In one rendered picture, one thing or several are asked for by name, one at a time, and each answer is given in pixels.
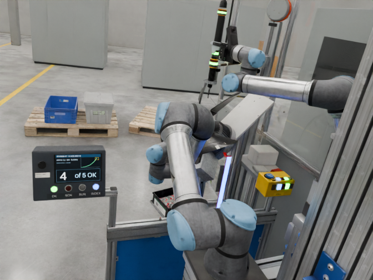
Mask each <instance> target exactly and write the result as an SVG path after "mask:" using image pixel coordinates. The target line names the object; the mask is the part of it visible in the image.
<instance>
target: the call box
mask: <svg viewBox="0 0 373 280"><path fill-rule="evenodd" d="M266 173H271V174H272V175H273V176H274V179H275V180H276V181H272V180H271V178H268V177H266ZM280 177H283V178H284V177H287V178H288V177H290V176H289V175H288V174H287V173H285V172H284V171H281V172H259V174H258V178H257V181H256V185H255V187H256V188H257V189H258V190H259V191H260V193H261V194H262V195H263V196H264V197H273V196H287V195H291V191H292V189H279V190H277V186H278V184H290V183H293V184H294V182H295V180H293V179H288V180H279V181H278V180H277V179H276V178H280ZM273 184H276V188H275V190H271V188H272V185H273Z"/></svg>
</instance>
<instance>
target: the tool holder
mask: <svg viewBox="0 0 373 280"><path fill-rule="evenodd" d="M220 67H221V64H218V66H217V68H216V72H215V77H214V81H213V82H212V81H208V79H205V80H204V82H205V83H207V84H217V81H216V80H217V77H218V72H220Z"/></svg>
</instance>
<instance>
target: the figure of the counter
mask: <svg viewBox="0 0 373 280"><path fill-rule="evenodd" d="M61 182H70V169H56V183H61Z"/></svg>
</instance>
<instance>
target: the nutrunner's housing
mask: <svg viewBox="0 0 373 280"><path fill-rule="evenodd" d="M219 7H222V8H227V1H226V0H221V1H220V6H219ZM215 72H216V68H209V74H208V81H212V82H213V81H214V77H215ZM208 87H209V88H211V87H212V84H208Z"/></svg>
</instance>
